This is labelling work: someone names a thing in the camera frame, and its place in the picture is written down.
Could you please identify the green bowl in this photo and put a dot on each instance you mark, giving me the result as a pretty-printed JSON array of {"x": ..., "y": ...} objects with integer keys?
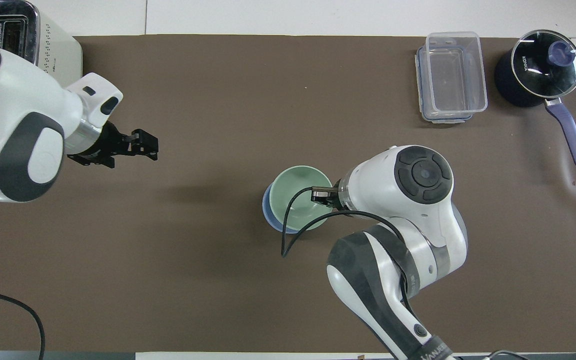
[{"x": 298, "y": 190}]

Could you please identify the blue bowl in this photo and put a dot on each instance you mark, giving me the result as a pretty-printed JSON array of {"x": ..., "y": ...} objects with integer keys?
[{"x": 268, "y": 207}]

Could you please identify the clear plastic container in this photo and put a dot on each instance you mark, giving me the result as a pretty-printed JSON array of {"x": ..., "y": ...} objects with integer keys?
[{"x": 455, "y": 75}]

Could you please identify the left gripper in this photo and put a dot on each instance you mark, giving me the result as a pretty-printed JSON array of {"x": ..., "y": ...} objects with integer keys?
[{"x": 107, "y": 141}]

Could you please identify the clear lid with blue seal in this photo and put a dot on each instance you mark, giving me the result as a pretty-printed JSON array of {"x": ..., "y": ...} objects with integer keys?
[{"x": 422, "y": 85}]

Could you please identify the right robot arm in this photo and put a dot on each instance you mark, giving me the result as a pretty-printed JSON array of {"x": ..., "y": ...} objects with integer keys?
[{"x": 408, "y": 220}]

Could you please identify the white and silver toaster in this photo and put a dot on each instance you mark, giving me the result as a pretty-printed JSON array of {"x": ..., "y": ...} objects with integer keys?
[{"x": 53, "y": 52}]

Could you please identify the glass pot lid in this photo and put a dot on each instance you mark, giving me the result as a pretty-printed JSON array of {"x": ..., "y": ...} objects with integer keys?
[{"x": 538, "y": 67}]

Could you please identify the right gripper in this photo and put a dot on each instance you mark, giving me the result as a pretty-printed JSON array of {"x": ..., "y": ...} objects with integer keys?
[{"x": 332, "y": 201}]

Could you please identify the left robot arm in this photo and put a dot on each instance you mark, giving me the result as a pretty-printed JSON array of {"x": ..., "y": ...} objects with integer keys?
[{"x": 13, "y": 120}]

